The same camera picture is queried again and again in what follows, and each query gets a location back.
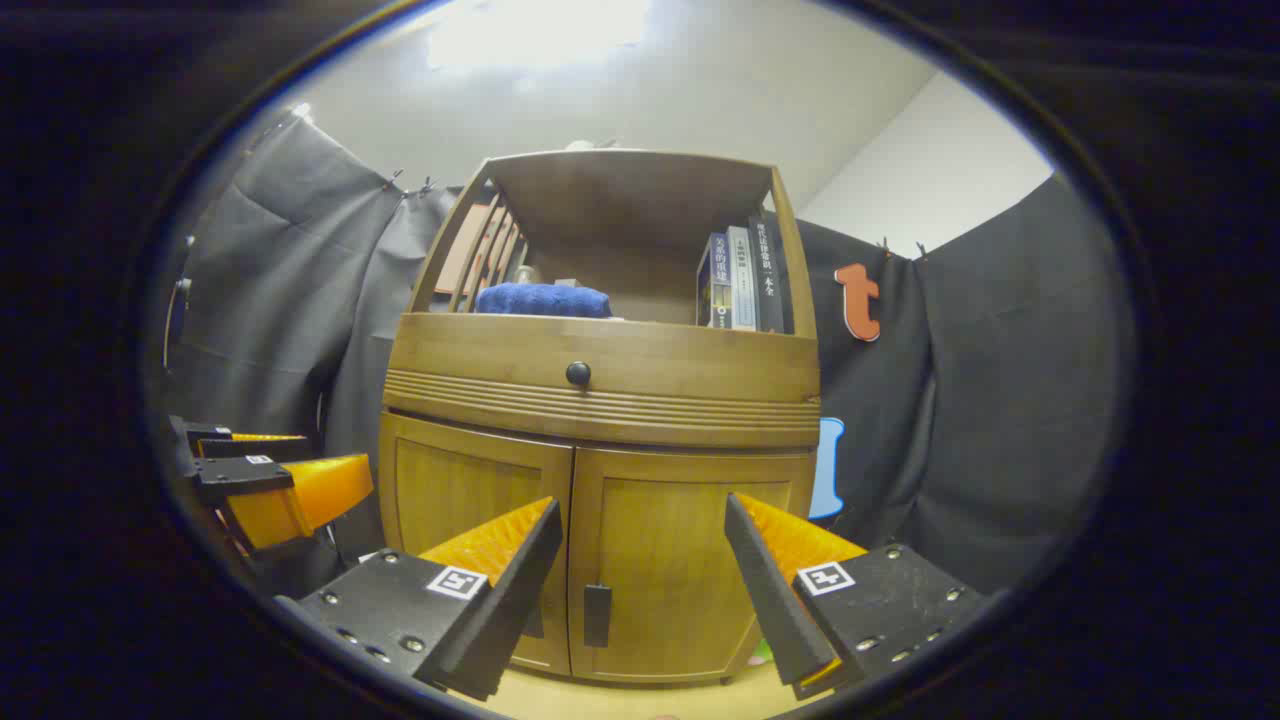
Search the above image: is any wooden shoe cabinet door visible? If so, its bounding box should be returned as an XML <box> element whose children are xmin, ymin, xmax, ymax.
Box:
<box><xmin>380</xmin><ymin>412</ymin><xmax>576</xmax><ymax>676</ymax></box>
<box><xmin>568</xmin><ymin>447</ymin><xmax>816</xmax><ymax>686</ymax></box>

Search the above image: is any wooden double-door shoe cabinet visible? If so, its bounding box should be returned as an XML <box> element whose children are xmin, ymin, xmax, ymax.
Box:
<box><xmin>378</xmin><ymin>148</ymin><xmax>823</xmax><ymax>689</ymax></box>

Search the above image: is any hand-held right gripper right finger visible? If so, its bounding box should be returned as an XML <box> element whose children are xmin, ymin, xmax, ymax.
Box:
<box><xmin>724</xmin><ymin>490</ymin><xmax>988</xmax><ymax>703</ymax></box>

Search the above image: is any blue towel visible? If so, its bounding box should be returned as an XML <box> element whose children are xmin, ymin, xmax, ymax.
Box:
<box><xmin>474</xmin><ymin>283</ymin><xmax>613</xmax><ymax>320</ymax></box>

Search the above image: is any black spine book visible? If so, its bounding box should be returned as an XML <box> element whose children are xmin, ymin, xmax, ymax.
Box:
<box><xmin>748</xmin><ymin>215</ymin><xmax>787</xmax><ymax>335</ymax></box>

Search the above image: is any grey spine book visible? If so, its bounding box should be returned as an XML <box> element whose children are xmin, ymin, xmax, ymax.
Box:
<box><xmin>725</xmin><ymin>226</ymin><xmax>758</xmax><ymax>332</ymax></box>

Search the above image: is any wooden drawer with black knob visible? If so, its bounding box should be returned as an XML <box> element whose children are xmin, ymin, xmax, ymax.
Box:
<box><xmin>383</xmin><ymin>312</ymin><xmax>823</xmax><ymax>449</ymax></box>

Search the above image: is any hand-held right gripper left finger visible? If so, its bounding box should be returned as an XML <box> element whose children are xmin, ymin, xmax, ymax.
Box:
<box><xmin>275</xmin><ymin>495</ymin><xmax>563</xmax><ymax>703</ymax></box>

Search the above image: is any black backdrop cloth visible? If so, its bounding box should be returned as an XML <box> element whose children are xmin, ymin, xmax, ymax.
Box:
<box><xmin>160</xmin><ymin>112</ymin><xmax>1136</xmax><ymax>601</ymax></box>

